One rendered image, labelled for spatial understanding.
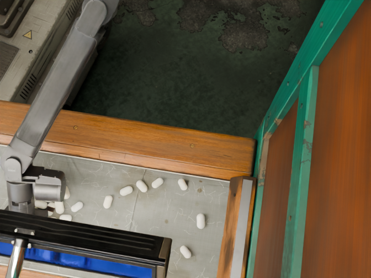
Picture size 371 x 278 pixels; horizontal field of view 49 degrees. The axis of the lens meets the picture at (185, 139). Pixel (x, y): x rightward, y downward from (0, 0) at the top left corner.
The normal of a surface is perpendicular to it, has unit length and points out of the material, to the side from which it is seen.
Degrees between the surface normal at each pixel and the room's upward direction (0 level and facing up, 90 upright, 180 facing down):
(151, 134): 0
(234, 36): 0
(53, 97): 40
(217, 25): 0
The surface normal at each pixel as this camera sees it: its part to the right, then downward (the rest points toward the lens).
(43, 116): 0.07, 0.42
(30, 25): -0.03, -0.25
